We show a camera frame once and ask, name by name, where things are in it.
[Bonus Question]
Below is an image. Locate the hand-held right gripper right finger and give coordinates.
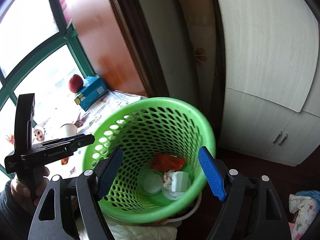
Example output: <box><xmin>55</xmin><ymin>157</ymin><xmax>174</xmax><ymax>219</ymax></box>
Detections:
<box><xmin>198</xmin><ymin>146</ymin><xmax>292</xmax><ymax>240</ymax></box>

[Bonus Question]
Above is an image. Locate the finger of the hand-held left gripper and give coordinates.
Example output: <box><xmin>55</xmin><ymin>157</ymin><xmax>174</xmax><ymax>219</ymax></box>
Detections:
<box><xmin>64</xmin><ymin>134</ymin><xmax>96</xmax><ymax>155</ymax></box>
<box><xmin>62</xmin><ymin>134</ymin><xmax>87</xmax><ymax>143</ymax></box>

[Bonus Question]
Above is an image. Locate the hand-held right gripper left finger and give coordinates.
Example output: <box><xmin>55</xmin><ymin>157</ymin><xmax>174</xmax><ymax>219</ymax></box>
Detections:
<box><xmin>28</xmin><ymin>146</ymin><xmax>123</xmax><ymax>240</ymax></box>

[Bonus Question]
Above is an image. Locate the white paper cup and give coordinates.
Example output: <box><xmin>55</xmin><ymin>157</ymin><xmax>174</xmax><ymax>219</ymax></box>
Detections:
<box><xmin>61</xmin><ymin>123</ymin><xmax>78</xmax><ymax>137</ymax></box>

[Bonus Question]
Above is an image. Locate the pink packet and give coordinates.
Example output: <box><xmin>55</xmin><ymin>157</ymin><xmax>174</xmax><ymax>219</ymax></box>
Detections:
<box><xmin>74</xmin><ymin>112</ymin><xmax>88</xmax><ymax>128</ymax></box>

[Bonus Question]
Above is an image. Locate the white foam block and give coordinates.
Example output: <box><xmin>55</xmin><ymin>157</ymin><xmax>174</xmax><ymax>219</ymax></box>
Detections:
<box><xmin>171</xmin><ymin>171</ymin><xmax>191</xmax><ymax>193</ymax></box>

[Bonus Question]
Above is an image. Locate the white plastic lid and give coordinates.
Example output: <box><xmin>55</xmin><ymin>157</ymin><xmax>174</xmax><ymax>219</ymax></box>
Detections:
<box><xmin>142</xmin><ymin>169</ymin><xmax>164</xmax><ymax>194</ymax></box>

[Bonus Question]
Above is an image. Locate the clear plastic cup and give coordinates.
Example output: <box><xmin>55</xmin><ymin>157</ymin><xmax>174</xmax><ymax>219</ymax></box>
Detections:
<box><xmin>161</xmin><ymin>187</ymin><xmax>182</xmax><ymax>200</ymax></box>

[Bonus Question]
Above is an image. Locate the orange snack wrapper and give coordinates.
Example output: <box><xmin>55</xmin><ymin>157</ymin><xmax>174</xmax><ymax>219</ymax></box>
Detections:
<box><xmin>149</xmin><ymin>154</ymin><xmax>185</xmax><ymax>172</ymax></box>

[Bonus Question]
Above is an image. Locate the green plastic mesh basket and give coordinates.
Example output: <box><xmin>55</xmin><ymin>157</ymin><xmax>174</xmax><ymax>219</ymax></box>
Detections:
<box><xmin>81</xmin><ymin>97</ymin><xmax>217</xmax><ymax>223</ymax></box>

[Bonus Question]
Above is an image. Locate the person's left hand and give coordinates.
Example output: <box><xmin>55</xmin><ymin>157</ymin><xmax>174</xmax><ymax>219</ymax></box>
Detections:
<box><xmin>10</xmin><ymin>166</ymin><xmax>50</xmax><ymax>210</ymax></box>

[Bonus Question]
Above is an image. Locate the small beige toy figure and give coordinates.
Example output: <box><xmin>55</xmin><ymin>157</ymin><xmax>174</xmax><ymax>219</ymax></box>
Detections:
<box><xmin>32</xmin><ymin>127</ymin><xmax>45</xmax><ymax>143</ymax></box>

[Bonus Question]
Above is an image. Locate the printed white blanket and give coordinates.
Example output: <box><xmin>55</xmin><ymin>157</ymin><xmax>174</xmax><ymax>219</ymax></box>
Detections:
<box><xmin>5</xmin><ymin>91</ymin><xmax>148</xmax><ymax>178</ymax></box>

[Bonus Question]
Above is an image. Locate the blue tissue box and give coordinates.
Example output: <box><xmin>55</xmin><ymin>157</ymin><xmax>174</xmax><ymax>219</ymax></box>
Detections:
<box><xmin>74</xmin><ymin>76</ymin><xmax>108</xmax><ymax>112</ymax></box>

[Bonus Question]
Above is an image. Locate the white bucket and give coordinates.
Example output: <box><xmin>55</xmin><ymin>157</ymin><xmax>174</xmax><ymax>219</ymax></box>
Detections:
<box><xmin>157</xmin><ymin>192</ymin><xmax>203</xmax><ymax>224</ymax></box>

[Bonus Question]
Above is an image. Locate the red apple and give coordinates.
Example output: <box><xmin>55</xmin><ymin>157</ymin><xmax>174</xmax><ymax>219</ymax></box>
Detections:
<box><xmin>69</xmin><ymin>74</ymin><xmax>84</xmax><ymax>93</ymax></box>

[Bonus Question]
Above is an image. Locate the white quilt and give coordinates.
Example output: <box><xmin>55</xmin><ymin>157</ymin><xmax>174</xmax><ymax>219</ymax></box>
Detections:
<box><xmin>104</xmin><ymin>217</ymin><xmax>178</xmax><ymax>240</ymax></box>

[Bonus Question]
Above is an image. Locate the floral cloth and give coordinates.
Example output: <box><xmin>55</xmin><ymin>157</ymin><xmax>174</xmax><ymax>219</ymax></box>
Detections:
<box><xmin>289</xmin><ymin>194</ymin><xmax>320</xmax><ymax>240</ymax></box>

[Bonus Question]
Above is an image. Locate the blue cloth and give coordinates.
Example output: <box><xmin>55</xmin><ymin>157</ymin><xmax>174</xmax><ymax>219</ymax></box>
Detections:
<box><xmin>295</xmin><ymin>189</ymin><xmax>320</xmax><ymax>200</ymax></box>

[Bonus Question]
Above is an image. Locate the brown wooden panel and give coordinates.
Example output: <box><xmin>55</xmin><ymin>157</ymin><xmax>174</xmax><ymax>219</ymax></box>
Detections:
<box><xmin>60</xmin><ymin>0</ymin><xmax>148</xmax><ymax>97</ymax></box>

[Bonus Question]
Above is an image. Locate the white wardrobe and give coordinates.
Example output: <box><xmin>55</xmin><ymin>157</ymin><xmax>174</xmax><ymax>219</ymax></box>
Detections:
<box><xmin>212</xmin><ymin>0</ymin><xmax>320</xmax><ymax>167</ymax></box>

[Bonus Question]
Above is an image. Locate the pink roller blind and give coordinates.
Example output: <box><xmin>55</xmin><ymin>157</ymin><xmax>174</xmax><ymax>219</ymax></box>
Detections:
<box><xmin>57</xmin><ymin>0</ymin><xmax>74</xmax><ymax>27</ymax></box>

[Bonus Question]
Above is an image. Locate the beige flower print panel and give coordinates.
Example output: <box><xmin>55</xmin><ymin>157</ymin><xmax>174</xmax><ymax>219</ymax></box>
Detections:
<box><xmin>172</xmin><ymin>0</ymin><xmax>225</xmax><ymax>113</ymax></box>

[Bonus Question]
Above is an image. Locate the green window frame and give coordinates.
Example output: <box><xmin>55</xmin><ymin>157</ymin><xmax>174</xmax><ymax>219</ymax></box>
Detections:
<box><xmin>0</xmin><ymin>0</ymin><xmax>97</xmax><ymax>120</ymax></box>

